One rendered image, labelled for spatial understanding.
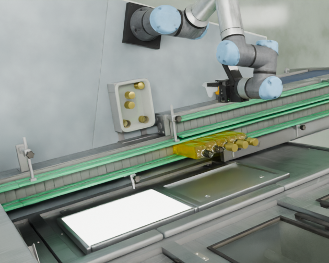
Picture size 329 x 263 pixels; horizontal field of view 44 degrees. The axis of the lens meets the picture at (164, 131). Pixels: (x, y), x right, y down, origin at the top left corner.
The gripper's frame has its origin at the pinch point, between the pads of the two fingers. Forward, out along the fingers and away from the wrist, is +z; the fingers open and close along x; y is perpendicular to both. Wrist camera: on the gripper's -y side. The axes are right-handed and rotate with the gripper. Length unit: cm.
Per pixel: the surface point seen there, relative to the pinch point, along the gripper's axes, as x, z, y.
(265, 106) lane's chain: 56, 30, 22
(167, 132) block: -5.7, 29.5, 22.3
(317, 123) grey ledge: 95, 30, 40
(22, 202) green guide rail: -75, 23, 33
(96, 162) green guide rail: -44, 24, 26
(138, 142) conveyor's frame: -20.6, 31.3, 24.0
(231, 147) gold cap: 8.6, 2.4, 29.4
